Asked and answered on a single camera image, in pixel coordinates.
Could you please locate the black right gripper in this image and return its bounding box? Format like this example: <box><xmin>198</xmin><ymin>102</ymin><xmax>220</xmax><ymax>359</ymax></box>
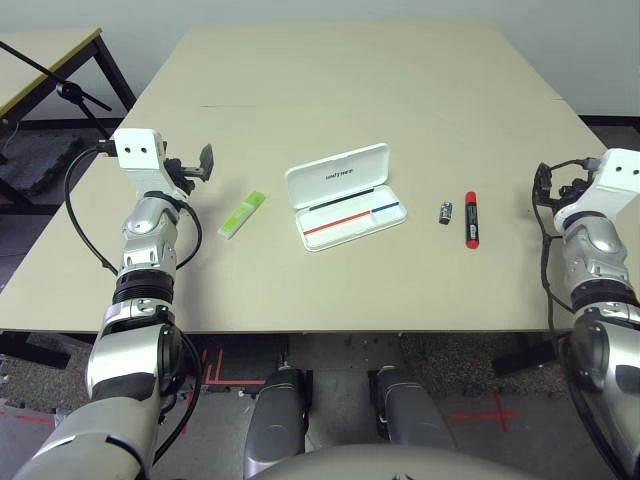
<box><xmin>532</xmin><ymin>162</ymin><xmax>589</xmax><ymax>209</ymax></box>

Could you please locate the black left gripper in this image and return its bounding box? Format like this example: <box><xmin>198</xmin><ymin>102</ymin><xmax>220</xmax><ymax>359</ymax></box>
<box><xmin>163</xmin><ymin>143</ymin><xmax>217</xmax><ymax>197</ymax></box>

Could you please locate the green eraser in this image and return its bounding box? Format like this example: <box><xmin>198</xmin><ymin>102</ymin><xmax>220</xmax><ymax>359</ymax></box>
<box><xmin>217</xmin><ymin>191</ymin><xmax>267</xmax><ymax>242</ymax></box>

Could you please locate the red whiteboard marker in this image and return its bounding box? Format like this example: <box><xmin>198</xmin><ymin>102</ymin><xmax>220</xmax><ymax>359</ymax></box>
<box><xmin>463</xmin><ymin>191</ymin><xmax>483</xmax><ymax>250</ymax></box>

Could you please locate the white plastic pencil case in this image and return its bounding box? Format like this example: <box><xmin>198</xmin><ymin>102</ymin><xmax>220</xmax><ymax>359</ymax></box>
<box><xmin>284</xmin><ymin>142</ymin><xmax>409</xmax><ymax>254</ymax></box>

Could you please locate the black tripod stand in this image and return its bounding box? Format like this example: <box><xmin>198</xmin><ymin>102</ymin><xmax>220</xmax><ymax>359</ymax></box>
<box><xmin>0</xmin><ymin>39</ymin><xmax>114</xmax><ymax>142</ymax></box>

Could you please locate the black foam floor mat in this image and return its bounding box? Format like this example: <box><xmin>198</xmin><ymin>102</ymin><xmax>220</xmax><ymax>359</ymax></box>
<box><xmin>0</xmin><ymin>130</ymin><xmax>84</xmax><ymax>199</ymax></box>

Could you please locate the black table foot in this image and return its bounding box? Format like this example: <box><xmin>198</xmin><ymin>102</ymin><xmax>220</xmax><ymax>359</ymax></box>
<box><xmin>0</xmin><ymin>330</ymin><xmax>72</xmax><ymax>371</ymax></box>
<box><xmin>492</xmin><ymin>333</ymin><xmax>557</xmax><ymax>379</ymax></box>

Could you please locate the grey robot right leg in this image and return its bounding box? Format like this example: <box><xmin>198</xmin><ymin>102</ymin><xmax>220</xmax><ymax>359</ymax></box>
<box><xmin>369</xmin><ymin>364</ymin><xmax>459</xmax><ymax>451</ymax></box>

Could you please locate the grey robot torso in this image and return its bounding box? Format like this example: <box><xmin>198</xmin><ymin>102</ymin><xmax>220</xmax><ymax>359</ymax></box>
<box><xmin>249</xmin><ymin>443</ymin><xmax>521</xmax><ymax>480</ymax></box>

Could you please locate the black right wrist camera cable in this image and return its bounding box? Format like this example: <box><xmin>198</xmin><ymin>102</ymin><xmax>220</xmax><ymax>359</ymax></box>
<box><xmin>530</xmin><ymin>157</ymin><xmax>631</xmax><ymax>480</ymax></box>

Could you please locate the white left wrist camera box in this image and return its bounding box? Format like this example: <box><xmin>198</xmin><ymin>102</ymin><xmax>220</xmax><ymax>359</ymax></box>
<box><xmin>113</xmin><ymin>128</ymin><xmax>170</xmax><ymax>201</ymax></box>

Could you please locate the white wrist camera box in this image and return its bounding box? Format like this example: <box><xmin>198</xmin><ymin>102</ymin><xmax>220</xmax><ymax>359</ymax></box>
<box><xmin>552</xmin><ymin>148</ymin><xmax>640</xmax><ymax>227</ymax></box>
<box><xmin>113</xmin><ymin>128</ymin><xmax>170</xmax><ymax>201</ymax></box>

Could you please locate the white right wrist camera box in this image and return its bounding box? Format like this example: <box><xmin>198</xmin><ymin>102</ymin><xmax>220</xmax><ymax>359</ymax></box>
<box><xmin>552</xmin><ymin>148</ymin><xmax>640</xmax><ymax>227</ymax></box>

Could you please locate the beige side table black frame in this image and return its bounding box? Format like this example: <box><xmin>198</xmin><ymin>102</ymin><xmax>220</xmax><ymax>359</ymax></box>
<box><xmin>0</xmin><ymin>27</ymin><xmax>137</xmax><ymax>132</ymax></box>

